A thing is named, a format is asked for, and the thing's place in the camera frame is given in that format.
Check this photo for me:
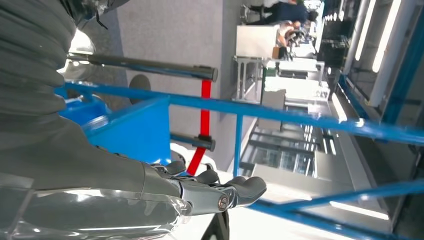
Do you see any blue metal shelf rack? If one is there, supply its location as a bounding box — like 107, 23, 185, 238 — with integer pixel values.
54, 82, 424, 240

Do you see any steel workbench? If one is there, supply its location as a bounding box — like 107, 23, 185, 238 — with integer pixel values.
232, 55, 332, 104

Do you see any blue plastic bin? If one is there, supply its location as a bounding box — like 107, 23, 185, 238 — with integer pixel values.
58, 95, 112, 128

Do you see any red barrier belt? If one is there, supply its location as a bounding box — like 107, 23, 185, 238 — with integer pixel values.
186, 79, 214, 176

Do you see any grey box cabinet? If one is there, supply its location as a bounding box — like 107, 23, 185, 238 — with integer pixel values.
258, 88, 288, 132

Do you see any white desk cabinet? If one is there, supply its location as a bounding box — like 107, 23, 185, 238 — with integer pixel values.
235, 24, 281, 61

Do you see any long ceiling light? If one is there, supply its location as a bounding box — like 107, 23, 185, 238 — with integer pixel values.
355, 0, 378, 62
371, 0, 402, 74

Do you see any chrome stanchion post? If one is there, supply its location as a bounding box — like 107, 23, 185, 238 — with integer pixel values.
169, 131, 217, 153
57, 29, 220, 83

